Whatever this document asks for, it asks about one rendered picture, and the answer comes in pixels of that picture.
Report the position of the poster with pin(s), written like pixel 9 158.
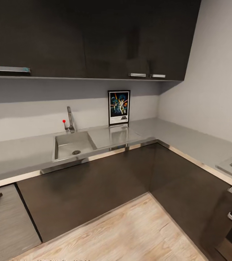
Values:
pixel 118 106

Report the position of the dishwasher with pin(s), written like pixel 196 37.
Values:
pixel 18 232

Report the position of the cabinet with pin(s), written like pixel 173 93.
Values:
pixel 138 40
pixel 41 39

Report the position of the drop in sink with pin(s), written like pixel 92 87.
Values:
pixel 79 143

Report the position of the oven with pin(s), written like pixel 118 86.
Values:
pixel 217 240

